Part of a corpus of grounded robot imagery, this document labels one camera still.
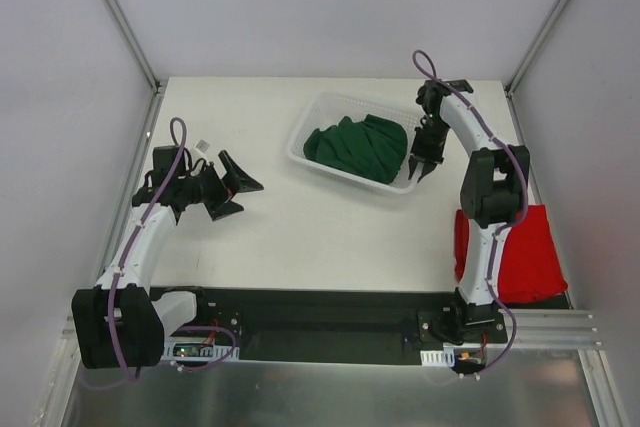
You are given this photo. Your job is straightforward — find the aluminium rail frame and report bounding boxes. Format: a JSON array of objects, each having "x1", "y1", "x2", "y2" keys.
[{"x1": 74, "y1": 77, "x2": 627, "y2": 426}]

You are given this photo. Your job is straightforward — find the white cable duct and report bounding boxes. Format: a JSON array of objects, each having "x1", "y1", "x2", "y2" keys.
[
  {"x1": 420, "y1": 349, "x2": 455, "y2": 368},
  {"x1": 161, "y1": 342, "x2": 240, "y2": 363}
]

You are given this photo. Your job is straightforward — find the white plastic basket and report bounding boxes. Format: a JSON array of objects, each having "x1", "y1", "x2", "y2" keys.
[{"x1": 286, "y1": 91, "x2": 422, "y2": 195}]

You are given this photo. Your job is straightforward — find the red t shirt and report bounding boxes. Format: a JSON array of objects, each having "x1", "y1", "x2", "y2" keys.
[{"x1": 452, "y1": 203, "x2": 570, "y2": 304}]

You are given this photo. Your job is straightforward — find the green t shirt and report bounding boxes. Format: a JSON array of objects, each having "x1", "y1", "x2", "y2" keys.
[{"x1": 303, "y1": 114, "x2": 408, "y2": 185}]

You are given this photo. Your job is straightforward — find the right white cable duct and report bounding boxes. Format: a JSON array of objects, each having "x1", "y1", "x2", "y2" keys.
[{"x1": 420, "y1": 349, "x2": 455, "y2": 368}]

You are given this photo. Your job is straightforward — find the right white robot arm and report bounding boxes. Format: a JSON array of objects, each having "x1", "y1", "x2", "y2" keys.
[{"x1": 408, "y1": 80, "x2": 530, "y2": 345}]

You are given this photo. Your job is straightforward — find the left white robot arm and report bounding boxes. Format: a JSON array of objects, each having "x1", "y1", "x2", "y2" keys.
[{"x1": 71, "y1": 145, "x2": 264, "y2": 369}]

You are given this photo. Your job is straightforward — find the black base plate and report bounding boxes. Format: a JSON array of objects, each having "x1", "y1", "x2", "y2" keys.
[{"x1": 177, "y1": 288, "x2": 507, "y2": 365}]

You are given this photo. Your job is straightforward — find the left white cable duct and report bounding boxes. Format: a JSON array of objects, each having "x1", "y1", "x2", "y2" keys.
[{"x1": 161, "y1": 342, "x2": 240, "y2": 363}]

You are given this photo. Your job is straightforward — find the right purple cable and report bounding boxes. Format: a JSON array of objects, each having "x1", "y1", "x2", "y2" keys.
[{"x1": 411, "y1": 50, "x2": 530, "y2": 384}]

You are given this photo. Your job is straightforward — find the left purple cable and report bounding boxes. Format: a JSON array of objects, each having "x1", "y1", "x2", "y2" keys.
[{"x1": 79, "y1": 117, "x2": 238, "y2": 390}]

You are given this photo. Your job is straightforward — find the purple cable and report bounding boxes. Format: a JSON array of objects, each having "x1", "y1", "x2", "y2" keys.
[
  {"x1": 411, "y1": 50, "x2": 530, "y2": 384},
  {"x1": 79, "y1": 117, "x2": 238, "y2": 390}
]

